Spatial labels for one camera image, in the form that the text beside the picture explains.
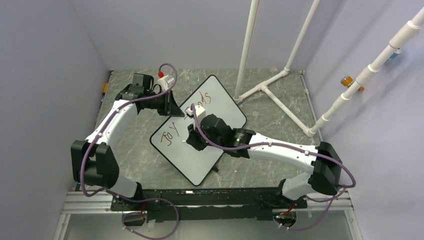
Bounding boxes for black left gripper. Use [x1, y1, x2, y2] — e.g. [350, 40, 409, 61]
[144, 89, 184, 117]

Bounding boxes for white framed whiteboard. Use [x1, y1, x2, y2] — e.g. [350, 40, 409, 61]
[149, 75, 247, 186]

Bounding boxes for wire whiteboard stand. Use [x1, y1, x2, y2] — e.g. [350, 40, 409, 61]
[211, 165, 219, 173]

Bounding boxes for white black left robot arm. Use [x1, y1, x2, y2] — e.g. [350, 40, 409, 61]
[70, 72, 185, 210]

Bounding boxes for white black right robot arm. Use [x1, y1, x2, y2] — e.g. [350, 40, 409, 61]
[186, 114, 342, 208]

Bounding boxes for orange black edge tool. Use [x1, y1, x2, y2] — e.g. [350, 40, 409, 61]
[102, 82, 109, 97]

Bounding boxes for white diagonal PVC pipe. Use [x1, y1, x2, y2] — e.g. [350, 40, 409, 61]
[304, 8, 424, 137]

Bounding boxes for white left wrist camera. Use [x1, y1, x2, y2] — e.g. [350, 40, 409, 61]
[157, 71, 175, 91]

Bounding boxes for white PVC pipe frame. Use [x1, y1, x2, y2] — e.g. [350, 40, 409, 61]
[233, 0, 341, 135]

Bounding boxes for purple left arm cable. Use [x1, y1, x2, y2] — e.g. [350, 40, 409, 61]
[80, 62, 180, 204]

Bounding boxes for orange yellow wall fitting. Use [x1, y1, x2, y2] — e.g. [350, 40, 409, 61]
[340, 75, 354, 88]

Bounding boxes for blue wall fitting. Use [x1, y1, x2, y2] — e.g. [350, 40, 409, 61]
[389, 48, 402, 59]

